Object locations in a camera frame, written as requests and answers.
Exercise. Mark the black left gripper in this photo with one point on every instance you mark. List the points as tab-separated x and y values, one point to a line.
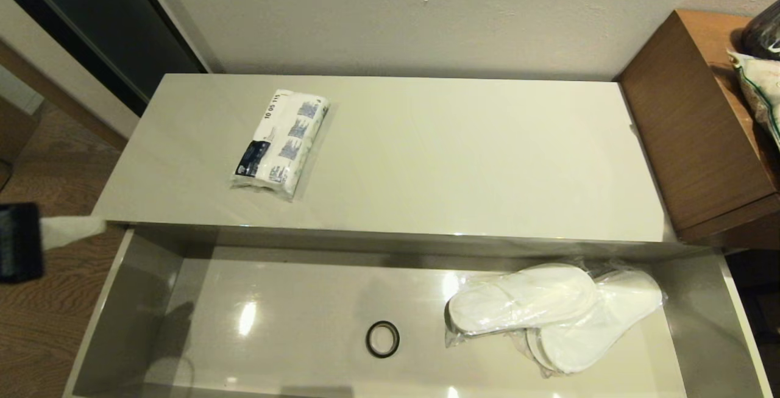
18	242

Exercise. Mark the white tissue pack blue print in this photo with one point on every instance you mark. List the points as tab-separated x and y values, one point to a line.
280	142

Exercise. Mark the glossy white drawer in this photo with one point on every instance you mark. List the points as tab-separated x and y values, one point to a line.
304	325

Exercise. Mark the white disposable slipper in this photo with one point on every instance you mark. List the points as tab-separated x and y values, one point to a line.
535	349
452	325
524	297
609	319

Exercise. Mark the brown box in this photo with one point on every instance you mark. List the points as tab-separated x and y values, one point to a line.
15	133

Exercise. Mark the brown wooden baseboard strip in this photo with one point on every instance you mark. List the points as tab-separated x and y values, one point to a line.
61	100

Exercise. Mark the dark door panel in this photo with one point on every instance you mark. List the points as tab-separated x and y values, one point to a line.
91	8

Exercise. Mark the glossy white cabinet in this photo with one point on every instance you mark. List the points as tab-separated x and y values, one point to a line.
426	154

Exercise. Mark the brown wooden side table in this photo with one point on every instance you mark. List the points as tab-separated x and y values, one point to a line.
688	117

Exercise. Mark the white bag green edge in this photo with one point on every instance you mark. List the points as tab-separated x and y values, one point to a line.
765	93

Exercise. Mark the dark plastic bag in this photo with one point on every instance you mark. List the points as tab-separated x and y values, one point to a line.
765	32

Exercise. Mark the white door frame strip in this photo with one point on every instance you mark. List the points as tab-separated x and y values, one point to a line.
180	20

